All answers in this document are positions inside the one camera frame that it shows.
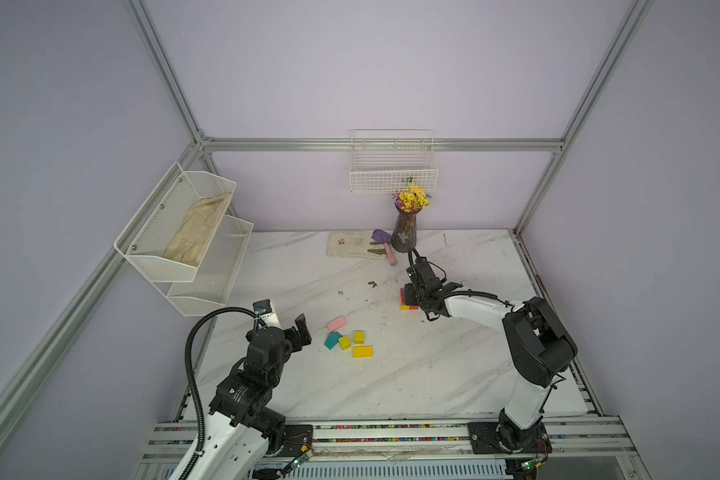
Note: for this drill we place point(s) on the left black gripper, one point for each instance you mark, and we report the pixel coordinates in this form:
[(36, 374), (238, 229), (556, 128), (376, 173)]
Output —
[(294, 343)]

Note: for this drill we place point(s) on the pink wood block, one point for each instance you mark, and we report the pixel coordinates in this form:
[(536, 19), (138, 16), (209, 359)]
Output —
[(336, 324)]

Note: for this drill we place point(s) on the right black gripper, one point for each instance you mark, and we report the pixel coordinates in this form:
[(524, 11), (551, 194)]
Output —
[(408, 295)]

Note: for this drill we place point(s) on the aluminium front rail frame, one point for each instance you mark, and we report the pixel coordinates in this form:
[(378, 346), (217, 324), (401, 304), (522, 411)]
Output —
[(588, 447)]

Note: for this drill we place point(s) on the white wire wall basket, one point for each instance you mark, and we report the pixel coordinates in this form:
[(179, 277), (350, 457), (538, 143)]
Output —
[(388, 161)]

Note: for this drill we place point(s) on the white mesh shelf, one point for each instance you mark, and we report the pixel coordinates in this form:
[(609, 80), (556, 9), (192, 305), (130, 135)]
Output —
[(144, 240), (217, 272)]

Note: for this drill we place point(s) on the purple pink toy knife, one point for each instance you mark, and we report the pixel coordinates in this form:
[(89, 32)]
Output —
[(384, 238)]

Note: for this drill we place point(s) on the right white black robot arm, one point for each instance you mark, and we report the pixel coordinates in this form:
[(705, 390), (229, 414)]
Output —
[(539, 344)]

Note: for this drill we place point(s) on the small yellow-green wood block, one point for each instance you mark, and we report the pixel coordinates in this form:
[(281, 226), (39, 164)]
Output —
[(344, 343)]

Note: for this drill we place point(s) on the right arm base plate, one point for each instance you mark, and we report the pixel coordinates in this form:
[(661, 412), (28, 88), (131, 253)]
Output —
[(506, 438)]

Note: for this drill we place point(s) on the upper white mesh shelf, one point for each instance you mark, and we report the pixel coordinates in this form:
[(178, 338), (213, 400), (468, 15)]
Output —
[(144, 240)]

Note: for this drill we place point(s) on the beige cloth in shelf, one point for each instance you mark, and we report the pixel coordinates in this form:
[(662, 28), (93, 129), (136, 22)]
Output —
[(194, 235)]

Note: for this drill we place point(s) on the teal wood block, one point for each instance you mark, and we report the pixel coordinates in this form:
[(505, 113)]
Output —
[(332, 340)]

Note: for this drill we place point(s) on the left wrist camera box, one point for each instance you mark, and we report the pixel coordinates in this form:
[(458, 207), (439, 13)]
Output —
[(265, 315)]

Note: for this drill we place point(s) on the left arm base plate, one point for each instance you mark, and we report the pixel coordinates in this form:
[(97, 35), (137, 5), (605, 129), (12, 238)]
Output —
[(296, 439)]

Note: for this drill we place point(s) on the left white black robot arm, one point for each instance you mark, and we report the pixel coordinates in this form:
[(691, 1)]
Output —
[(236, 427)]

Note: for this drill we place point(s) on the lower white mesh shelf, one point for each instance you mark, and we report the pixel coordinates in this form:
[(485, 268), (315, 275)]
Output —
[(217, 272)]

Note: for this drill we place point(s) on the yellow rectangular wood block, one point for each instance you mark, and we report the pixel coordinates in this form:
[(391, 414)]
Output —
[(362, 352)]

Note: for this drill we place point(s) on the purple glass vase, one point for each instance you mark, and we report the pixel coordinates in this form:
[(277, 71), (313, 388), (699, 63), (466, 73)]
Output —
[(404, 236)]

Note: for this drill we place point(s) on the yellow artificial flowers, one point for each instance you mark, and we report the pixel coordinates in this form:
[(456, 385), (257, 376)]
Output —
[(412, 199)]

